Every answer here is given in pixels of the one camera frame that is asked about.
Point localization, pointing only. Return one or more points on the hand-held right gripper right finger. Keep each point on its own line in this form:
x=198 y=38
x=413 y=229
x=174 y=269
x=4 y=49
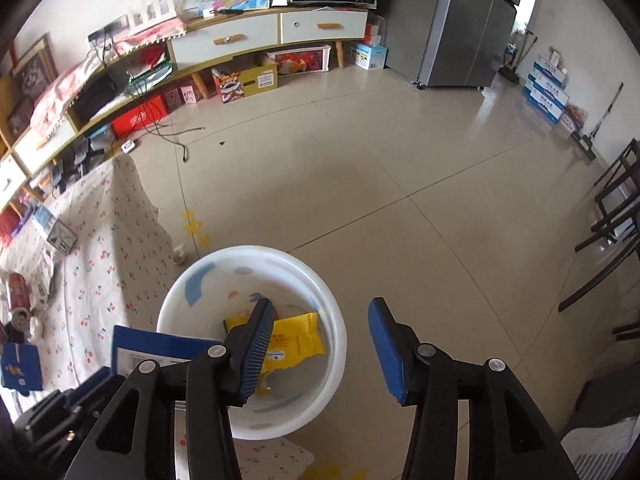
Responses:
x=387 y=355

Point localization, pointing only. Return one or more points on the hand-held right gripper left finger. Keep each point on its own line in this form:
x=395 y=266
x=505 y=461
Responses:
x=257 y=345

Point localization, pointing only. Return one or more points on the yellow snack packet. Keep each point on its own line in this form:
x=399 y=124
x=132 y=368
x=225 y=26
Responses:
x=297 y=340

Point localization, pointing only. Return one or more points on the white plastic bin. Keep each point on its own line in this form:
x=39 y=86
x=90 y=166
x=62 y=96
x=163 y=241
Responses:
x=300 y=280

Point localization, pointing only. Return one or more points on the blue cardboard box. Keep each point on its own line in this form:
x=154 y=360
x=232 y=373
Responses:
x=150 y=345

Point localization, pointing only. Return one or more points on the blue snack packet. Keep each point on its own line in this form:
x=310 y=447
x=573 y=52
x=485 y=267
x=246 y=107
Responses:
x=20 y=366

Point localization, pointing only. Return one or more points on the crumpled white paper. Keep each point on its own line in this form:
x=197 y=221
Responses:
x=179 y=255

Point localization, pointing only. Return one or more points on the yellow star floor stickers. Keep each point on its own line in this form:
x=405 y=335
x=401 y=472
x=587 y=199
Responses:
x=192 y=227

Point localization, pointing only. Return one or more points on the white wrapper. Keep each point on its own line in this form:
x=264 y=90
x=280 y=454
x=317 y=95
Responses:
x=47 y=277

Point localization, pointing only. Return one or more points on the cherry print tablecloth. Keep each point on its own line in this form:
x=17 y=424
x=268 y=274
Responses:
x=110 y=240

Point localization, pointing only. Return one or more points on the black square box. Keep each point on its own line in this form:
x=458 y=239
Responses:
x=62 y=237

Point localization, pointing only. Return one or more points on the small blue and white packet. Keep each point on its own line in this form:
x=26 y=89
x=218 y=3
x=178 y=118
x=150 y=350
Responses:
x=44 y=220

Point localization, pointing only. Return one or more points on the grey striped cloth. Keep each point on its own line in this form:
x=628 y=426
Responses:
x=600 y=440

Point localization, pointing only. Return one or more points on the white power adapter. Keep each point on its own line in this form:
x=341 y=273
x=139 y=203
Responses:
x=128 y=147

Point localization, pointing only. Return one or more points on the black chair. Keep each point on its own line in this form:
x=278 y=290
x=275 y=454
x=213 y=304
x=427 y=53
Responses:
x=607 y=220

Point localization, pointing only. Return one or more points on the red flat box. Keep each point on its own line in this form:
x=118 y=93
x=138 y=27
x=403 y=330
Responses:
x=135 y=117

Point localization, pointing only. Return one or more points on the small pink box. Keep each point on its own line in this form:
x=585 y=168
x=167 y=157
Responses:
x=191 y=91
x=173 y=99

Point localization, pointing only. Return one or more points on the printed cardboard box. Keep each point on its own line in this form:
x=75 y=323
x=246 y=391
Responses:
x=260 y=80

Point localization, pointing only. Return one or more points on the white printed storage bin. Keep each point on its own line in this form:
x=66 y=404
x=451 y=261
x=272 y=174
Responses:
x=300 y=62

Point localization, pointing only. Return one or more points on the floor mop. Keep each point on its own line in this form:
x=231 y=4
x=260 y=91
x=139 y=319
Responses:
x=582 y=142

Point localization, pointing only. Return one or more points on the green and white folded stack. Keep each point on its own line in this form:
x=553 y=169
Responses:
x=150 y=76

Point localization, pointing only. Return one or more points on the blue and white carton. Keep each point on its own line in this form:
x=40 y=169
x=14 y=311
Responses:
x=549 y=94
x=542 y=109
x=550 y=72

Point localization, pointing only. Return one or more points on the black electronics box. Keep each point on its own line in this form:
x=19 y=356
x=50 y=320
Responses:
x=100 y=95

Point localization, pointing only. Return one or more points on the blue and white box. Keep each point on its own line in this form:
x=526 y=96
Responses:
x=370 y=56

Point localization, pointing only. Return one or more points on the red knot ornament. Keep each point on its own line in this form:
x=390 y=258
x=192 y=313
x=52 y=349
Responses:
x=150 y=56

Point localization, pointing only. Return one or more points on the wooden cabinet with white drawers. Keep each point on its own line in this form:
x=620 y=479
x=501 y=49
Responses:
x=245 y=32

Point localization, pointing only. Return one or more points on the pink cloth cover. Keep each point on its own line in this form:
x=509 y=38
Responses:
x=55 y=95

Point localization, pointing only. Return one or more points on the grey refrigerator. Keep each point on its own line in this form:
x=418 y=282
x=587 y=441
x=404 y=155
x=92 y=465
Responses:
x=450 y=20

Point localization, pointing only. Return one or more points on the white picket fence ornament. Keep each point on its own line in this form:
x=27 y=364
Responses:
x=152 y=10

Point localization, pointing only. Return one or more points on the dark framed picture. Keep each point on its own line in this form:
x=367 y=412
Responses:
x=32 y=67

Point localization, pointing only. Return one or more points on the wall power strip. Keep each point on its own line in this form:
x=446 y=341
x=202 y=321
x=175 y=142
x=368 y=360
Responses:
x=107 y=30

